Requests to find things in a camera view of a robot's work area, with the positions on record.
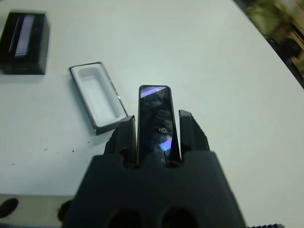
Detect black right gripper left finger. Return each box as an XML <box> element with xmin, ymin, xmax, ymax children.
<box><xmin>105</xmin><ymin>115</ymin><xmax>138</xmax><ymax>170</ymax></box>

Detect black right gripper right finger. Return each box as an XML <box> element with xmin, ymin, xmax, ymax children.
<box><xmin>178</xmin><ymin>109</ymin><xmax>211</xmax><ymax>159</ymax></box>

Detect black box lid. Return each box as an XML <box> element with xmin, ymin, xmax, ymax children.
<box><xmin>0</xmin><ymin>9</ymin><xmax>51</xmax><ymax>76</ymax></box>

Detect black box base white insert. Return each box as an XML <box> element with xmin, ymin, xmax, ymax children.
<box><xmin>69</xmin><ymin>61</ymin><xmax>129</xmax><ymax>136</ymax></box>

